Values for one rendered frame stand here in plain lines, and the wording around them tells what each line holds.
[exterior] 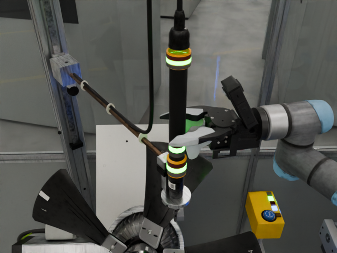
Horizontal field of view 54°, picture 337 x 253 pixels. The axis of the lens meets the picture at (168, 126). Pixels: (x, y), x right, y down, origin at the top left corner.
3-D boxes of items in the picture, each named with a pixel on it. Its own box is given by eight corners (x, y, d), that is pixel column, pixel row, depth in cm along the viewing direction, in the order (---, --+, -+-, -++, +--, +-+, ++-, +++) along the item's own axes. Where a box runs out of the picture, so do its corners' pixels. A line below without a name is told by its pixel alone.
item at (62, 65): (52, 78, 117) (47, 55, 112) (70, 72, 121) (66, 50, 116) (63, 89, 111) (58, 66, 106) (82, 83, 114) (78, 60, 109)
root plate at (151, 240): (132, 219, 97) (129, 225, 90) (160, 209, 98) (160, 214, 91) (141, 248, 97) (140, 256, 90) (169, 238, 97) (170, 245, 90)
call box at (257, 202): (244, 208, 137) (247, 190, 131) (268, 208, 137) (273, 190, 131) (253, 241, 124) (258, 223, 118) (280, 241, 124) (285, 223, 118)
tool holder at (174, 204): (150, 190, 79) (149, 159, 74) (173, 178, 83) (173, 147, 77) (172, 214, 74) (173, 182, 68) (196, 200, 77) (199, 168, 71)
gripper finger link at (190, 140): (177, 171, 63) (214, 154, 67) (177, 147, 59) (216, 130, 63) (168, 162, 65) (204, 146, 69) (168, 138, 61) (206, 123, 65)
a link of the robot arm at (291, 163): (301, 196, 74) (313, 159, 67) (264, 168, 81) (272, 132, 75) (323, 182, 77) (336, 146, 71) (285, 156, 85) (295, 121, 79)
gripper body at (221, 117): (209, 160, 68) (264, 153, 70) (212, 126, 63) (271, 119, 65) (199, 138, 74) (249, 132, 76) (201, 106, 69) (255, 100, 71)
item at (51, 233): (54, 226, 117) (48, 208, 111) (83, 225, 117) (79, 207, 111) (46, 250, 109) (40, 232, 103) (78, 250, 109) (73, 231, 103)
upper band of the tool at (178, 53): (161, 65, 58) (161, 49, 57) (180, 58, 61) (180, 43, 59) (176, 73, 56) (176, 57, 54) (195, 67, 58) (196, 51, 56)
